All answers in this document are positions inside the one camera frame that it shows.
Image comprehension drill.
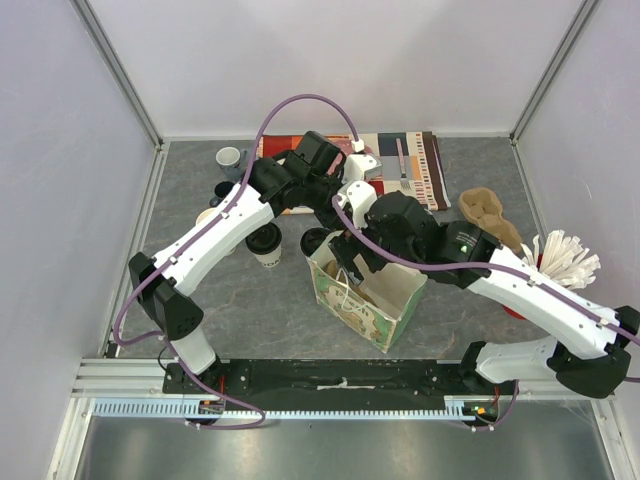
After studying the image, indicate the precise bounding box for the cardboard cup carrier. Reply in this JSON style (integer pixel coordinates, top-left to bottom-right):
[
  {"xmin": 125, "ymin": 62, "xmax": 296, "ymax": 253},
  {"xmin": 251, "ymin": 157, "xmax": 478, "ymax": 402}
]
[
  {"xmin": 458, "ymin": 187, "xmax": 522, "ymax": 254},
  {"xmin": 324, "ymin": 260, "xmax": 375, "ymax": 305}
]

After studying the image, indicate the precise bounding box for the black coffee cup lid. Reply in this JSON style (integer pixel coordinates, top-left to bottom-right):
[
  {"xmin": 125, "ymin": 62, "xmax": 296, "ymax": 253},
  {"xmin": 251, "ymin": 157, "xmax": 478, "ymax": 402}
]
[{"xmin": 299, "ymin": 227, "xmax": 334, "ymax": 259}]

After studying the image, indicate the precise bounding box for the green paper gift bag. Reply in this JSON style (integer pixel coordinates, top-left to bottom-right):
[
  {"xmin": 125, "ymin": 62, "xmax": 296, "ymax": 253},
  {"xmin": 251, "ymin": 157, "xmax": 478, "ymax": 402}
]
[{"xmin": 307, "ymin": 232, "xmax": 427, "ymax": 353}]

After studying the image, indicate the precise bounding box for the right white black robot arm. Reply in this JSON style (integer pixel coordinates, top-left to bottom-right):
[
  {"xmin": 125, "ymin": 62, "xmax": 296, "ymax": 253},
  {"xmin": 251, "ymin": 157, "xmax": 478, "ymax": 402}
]
[{"xmin": 331, "ymin": 192, "xmax": 639, "ymax": 399}]

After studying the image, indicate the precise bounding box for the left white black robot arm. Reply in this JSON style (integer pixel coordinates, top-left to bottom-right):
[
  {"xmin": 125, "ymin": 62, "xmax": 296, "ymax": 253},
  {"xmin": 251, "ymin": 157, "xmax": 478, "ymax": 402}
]
[{"xmin": 129, "ymin": 131, "xmax": 345, "ymax": 393}]

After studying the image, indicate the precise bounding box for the colourful patchwork placemat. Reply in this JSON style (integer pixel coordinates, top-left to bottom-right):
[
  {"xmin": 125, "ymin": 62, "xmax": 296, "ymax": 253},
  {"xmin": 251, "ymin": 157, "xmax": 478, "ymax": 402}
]
[{"xmin": 257, "ymin": 130, "xmax": 452, "ymax": 217}]

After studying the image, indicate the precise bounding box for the dark blue mug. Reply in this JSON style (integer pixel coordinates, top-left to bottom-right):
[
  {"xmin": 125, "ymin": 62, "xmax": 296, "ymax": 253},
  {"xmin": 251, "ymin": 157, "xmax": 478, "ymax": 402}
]
[{"xmin": 209, "ymin": 181, "xmax": 235, "ymax": 208}]

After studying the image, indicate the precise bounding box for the small grey cup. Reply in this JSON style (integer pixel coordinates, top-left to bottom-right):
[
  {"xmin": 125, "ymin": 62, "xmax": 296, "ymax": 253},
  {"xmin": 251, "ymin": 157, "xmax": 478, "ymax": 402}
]
[{"xmin": 215, "ymin": 146, "xmax": 248, "ymax": 182}]

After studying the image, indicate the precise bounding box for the red straw holder cup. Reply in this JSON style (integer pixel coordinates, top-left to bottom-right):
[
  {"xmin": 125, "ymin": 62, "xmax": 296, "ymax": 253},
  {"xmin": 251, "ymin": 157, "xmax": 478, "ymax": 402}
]
[{"xmin": 503, "ymin": 305, "xmax": 526, "ymax": 320}]

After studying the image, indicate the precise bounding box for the white wrapped straws bundle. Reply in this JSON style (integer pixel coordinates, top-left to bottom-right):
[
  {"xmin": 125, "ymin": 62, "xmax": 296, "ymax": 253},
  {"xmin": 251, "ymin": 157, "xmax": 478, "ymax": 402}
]
[{"xmin": 521, "ymin": 230, "xmax": 601, "ymax": 290}]

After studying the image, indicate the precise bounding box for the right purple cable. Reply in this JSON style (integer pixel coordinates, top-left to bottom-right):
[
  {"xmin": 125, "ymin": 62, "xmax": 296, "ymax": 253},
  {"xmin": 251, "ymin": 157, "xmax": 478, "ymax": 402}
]
[{"xmin": 332, "ymin": 194, "xmax": 640, "ymax": 434}]

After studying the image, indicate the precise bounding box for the purple cable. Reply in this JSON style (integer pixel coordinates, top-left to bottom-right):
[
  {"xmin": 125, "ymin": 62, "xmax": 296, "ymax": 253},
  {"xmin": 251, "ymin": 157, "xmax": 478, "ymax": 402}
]
[
  {"xmin": 112, "ymin": 93, "xmax": 362, "ymax": 431},
  {"xmin": 332, "ymin": 194, "xmax": 640, "ymax": 434}
]

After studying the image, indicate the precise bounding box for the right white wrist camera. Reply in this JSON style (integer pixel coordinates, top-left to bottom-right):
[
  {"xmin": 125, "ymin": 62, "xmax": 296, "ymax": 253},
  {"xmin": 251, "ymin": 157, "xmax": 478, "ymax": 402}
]
[{"xmin": 336, "ymin": 181, "xmax": 377, "ymax": 229}]

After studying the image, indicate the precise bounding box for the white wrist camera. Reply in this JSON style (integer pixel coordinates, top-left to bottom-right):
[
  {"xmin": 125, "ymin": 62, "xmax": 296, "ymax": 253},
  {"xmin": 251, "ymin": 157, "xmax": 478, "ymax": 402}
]
[
  {"xmin": 336, "ymin": 181, "xmax": 377, "ymax": 229},
  {"xmin": 342, "ymin": 139, "xmax": 382, "ymax": 183}
]

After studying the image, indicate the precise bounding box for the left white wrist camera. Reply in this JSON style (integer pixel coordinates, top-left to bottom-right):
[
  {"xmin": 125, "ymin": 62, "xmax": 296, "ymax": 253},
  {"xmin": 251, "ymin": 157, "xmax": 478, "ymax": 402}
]
[{"xmin": 342, "ymin": 139, "xmax": 382, "ymax": 183}]

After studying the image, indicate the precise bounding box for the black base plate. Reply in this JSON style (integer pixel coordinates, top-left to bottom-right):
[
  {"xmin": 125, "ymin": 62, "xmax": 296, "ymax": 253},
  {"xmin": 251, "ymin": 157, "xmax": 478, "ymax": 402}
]
[{"xmin": 162, "ymin": 359, "xmax": 515, "ymax": 399}]

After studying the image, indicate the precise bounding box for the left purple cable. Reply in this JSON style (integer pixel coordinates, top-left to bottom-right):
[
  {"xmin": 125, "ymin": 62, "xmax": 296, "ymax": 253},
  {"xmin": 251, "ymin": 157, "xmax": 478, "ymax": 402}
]
[{"xmin": 112, "ymin": 93, "xmax": 362, "ymax": 431}]

